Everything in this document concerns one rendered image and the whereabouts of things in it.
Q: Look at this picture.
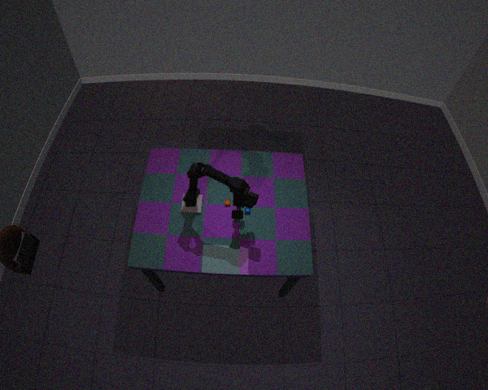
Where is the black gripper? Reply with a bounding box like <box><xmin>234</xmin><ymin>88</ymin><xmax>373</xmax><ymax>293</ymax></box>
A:
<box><xmin>232</xmin><ymin>199</ymin><xmax>244</xmax><ymax>219</ymax></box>

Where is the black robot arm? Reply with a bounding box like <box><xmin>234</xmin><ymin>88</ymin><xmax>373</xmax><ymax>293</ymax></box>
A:
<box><xmin>182</xmin><ymin>162</ymin><xmax>259</xmax><ymax>209</ymax></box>

